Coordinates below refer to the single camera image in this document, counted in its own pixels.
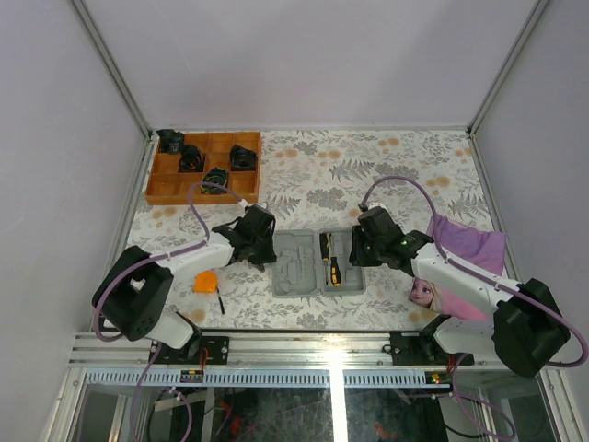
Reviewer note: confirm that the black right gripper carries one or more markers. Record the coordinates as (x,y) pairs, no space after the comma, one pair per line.
(357,256)

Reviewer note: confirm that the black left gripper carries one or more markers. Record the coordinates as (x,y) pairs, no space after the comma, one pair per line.
(270,256)

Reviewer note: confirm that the small black yellow screwdriver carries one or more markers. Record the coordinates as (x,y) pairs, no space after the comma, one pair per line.
(324,250)

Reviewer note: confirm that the large black yellow screwdriver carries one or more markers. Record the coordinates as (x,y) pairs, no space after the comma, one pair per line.
(335,271)

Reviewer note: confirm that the grey plastic tool case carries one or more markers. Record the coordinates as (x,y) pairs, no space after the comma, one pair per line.
(299,269)

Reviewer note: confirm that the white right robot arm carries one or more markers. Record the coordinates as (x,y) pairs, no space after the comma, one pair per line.
(522,326)

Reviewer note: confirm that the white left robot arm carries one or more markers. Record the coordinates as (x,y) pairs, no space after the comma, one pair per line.
(133,296)

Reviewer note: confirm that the orange tape measure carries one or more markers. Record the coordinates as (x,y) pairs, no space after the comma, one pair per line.
(205,282)

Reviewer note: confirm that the black blue tape roll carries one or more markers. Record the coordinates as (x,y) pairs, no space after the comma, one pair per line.
(215,181)

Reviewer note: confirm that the black tape roll right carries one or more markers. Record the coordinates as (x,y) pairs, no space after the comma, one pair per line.
(242,159)

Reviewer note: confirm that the orange wooden compartment tray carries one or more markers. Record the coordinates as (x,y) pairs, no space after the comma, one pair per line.
(206,167)

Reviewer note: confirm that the black tape roll top-left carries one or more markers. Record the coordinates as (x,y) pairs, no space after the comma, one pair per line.
(171,141)

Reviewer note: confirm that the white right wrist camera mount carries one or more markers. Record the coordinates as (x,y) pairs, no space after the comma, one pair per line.
(368,206)

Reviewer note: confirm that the aluminium front rail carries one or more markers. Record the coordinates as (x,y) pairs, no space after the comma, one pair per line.
(265,349)

